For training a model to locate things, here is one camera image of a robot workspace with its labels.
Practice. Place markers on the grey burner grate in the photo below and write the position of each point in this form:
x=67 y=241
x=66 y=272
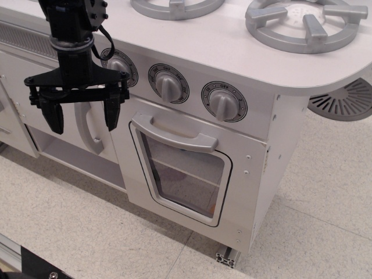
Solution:
x=176 y=10
x=304 y=27

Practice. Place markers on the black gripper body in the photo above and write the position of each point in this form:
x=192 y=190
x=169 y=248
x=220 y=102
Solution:
x=77 y=79

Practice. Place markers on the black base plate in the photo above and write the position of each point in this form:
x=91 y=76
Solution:
x=29 y=265

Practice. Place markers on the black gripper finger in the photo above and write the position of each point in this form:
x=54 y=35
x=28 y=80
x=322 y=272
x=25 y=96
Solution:
x=112 y=112
x=53 y=115

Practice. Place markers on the white oven door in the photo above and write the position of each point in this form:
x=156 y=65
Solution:
x=229 y=177

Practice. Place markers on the grey left burner grate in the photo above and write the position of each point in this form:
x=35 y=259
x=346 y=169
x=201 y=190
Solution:
x=176 y=10

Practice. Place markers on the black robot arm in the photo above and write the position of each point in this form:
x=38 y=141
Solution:
x=73 y=23

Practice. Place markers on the grey control knob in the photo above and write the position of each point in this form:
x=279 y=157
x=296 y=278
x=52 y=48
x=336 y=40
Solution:
x=168 y=83
x=224 y=101
x=120 y=62

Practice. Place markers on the grey right control knob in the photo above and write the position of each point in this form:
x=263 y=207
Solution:
x=224 y=101

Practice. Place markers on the aluminium extrusion foot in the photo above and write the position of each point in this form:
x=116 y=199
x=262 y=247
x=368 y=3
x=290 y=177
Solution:
x=227 y=256

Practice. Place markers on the grey left control knob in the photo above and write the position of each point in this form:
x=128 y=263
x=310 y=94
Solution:
x=120 y=62

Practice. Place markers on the white toy kitchen stove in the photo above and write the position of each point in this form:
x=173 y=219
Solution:
x=276 y=85

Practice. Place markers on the grey middle control knob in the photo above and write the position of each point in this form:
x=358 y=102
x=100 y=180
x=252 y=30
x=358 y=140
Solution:
x=168 y=83

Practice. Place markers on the grey oven door handle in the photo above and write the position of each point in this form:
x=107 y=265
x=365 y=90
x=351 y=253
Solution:
x=200 y=143

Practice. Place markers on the grey vertical cabinet handle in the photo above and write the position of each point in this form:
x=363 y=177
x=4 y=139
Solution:
x=94 y=145

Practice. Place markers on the grey right burner grate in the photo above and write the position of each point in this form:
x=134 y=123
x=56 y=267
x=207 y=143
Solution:
x=304 y=27

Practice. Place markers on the grey slotted round disc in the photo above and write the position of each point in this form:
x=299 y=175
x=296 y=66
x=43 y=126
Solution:
x=349 y=103

